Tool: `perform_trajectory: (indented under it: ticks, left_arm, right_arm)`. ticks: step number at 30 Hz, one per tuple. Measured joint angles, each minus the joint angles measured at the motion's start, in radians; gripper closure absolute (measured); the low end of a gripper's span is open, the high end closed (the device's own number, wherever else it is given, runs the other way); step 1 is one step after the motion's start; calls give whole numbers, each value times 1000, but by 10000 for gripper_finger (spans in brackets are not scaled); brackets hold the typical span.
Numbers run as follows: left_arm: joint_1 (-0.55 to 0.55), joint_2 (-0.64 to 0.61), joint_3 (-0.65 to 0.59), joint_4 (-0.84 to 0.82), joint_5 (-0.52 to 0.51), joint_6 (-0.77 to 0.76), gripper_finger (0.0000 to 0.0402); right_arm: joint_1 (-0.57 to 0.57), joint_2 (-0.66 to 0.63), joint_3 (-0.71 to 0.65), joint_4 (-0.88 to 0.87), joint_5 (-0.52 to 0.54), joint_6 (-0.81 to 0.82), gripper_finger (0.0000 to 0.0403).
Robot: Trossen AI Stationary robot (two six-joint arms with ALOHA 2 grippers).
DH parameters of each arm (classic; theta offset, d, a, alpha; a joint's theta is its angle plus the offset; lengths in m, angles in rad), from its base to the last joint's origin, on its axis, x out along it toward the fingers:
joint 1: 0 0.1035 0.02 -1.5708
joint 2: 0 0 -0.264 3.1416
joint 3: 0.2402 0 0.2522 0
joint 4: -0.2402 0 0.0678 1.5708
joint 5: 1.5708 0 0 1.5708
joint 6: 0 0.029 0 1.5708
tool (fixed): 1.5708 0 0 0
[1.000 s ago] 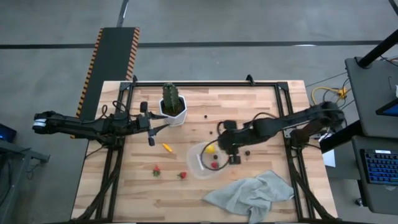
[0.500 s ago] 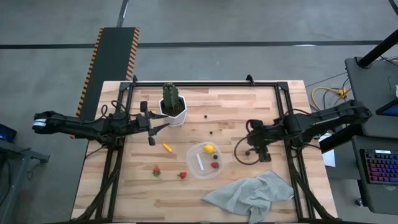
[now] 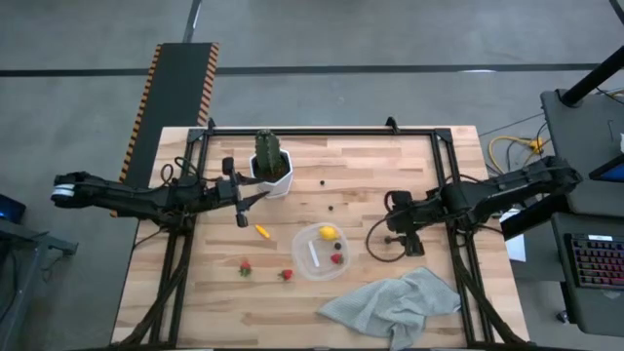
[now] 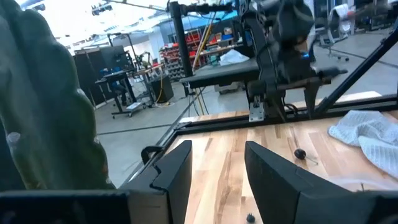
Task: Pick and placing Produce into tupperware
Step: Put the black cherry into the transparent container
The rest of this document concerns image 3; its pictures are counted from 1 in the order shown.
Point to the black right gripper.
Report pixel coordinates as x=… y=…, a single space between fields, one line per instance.
x=409 y=214

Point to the dark device with blue light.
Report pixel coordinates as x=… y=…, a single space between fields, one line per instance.
x=11 y=209

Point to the tablet with blue screen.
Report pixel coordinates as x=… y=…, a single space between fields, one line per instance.
x=609 y=171

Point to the white faceted plant pot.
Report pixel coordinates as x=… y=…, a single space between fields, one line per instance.
x=280 y=187

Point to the yellow toy lemon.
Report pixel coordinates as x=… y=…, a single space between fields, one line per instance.
x=329 y=233

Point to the white paper sheet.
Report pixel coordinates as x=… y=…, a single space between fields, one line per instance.
x=517 y=246

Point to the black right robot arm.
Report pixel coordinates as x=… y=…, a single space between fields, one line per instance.
x=512 y=187

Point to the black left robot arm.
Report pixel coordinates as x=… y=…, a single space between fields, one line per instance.
x=122 y=197

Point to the grey cart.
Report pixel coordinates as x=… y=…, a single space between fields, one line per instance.
x=585 y=136

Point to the grey waffle cloth towel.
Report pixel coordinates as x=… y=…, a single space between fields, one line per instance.
x=395 y=302

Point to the clear plastic tupperware container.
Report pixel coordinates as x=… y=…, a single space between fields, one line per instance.
x=304 y=265

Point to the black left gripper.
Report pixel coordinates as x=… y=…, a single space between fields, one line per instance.
x=225 y=192

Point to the black orange-striped floor mat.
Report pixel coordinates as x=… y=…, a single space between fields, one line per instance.
x=180 y=83

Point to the grey metal stand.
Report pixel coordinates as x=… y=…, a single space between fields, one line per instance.
x=29 y=244

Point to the green cactus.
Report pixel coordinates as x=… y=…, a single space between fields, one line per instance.
x=268 y=151

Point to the red toy strawberry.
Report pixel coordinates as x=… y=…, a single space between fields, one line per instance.
x=336 y=258
x=245 y=268
x=286 y=274

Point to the black aluminium table frame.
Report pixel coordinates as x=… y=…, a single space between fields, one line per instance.
x=317 y=131

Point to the black pole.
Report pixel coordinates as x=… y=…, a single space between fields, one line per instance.
x=592 y=78

